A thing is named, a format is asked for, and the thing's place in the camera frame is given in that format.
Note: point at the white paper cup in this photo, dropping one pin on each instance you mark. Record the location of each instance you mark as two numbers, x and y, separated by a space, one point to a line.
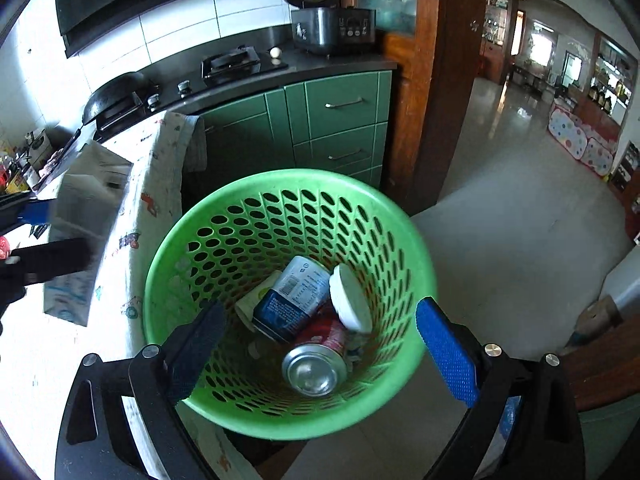
350 300

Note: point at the wooden display shelf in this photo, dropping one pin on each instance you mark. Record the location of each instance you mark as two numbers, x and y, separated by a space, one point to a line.
610 85

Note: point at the green plastic basket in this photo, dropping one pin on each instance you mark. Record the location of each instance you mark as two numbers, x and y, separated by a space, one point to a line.
300 178

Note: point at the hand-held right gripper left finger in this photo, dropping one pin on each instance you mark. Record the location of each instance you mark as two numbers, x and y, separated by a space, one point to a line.
200 340

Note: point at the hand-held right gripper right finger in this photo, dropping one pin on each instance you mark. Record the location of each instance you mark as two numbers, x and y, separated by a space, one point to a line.
447 355

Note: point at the wooden glass cabinet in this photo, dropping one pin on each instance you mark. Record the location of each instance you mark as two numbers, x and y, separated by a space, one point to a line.
430 85

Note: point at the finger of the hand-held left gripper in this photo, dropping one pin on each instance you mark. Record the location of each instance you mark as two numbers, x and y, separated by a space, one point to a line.
50 260
35 211

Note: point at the green kitchen cabinet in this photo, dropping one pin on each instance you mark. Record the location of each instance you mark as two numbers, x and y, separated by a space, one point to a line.
340 105

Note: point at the silver blue drink can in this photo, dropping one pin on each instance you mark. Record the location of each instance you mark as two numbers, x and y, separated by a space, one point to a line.
287 305

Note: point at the black wok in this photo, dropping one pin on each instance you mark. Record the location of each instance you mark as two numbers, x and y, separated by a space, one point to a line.
115 90

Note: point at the black rice cooker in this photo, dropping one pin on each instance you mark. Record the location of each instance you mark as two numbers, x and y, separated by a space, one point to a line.
330 30

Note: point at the black range hood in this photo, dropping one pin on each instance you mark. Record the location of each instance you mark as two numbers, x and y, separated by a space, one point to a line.
125 0

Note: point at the printed tablecloth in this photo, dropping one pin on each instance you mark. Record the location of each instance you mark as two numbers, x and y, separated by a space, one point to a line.
165 160

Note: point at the white egg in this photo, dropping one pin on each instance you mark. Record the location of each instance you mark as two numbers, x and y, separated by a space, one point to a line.
275 52

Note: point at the black gas stove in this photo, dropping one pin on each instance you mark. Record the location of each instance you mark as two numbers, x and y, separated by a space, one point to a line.
230 67

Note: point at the white blue milk carton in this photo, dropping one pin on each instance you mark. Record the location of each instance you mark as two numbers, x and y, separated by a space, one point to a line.
85 200

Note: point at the red drink can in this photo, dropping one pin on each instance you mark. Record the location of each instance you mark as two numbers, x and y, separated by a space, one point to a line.
315 365

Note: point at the brown wooden furniture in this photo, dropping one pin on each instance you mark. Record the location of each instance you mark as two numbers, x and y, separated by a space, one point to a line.
605 365

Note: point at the colourful dotted play fence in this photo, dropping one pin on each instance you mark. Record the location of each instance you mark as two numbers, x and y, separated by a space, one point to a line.
580 140

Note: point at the yellow snack packet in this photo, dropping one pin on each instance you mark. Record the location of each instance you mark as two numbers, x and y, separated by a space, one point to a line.
257 300

